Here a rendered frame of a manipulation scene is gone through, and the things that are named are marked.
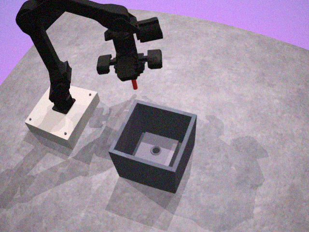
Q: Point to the red peg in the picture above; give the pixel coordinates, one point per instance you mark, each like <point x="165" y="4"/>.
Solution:
<point x="134" y="83"/>

